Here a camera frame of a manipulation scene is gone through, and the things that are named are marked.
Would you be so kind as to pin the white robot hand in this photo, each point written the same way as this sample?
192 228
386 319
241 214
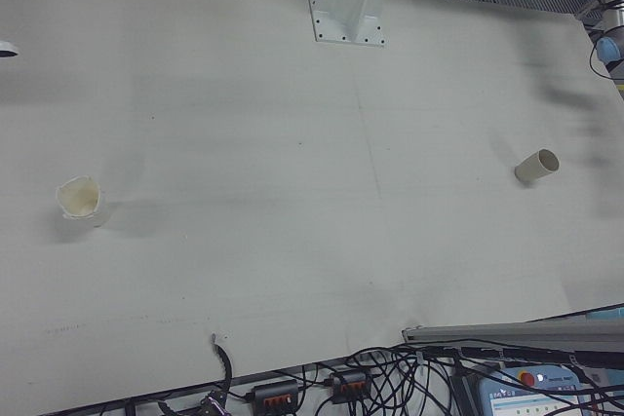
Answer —
7 49

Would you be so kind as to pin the beige paper cup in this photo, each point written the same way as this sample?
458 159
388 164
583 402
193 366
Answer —
534 168

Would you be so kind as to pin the black power adapter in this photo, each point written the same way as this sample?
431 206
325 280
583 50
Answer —
275 392
348 384

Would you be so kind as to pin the blue teach pendant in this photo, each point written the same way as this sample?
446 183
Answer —
536 396

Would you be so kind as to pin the black power strip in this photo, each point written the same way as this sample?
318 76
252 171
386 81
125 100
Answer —
599 356

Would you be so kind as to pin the aluminium extrusion rail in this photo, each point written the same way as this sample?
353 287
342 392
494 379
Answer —
487 333

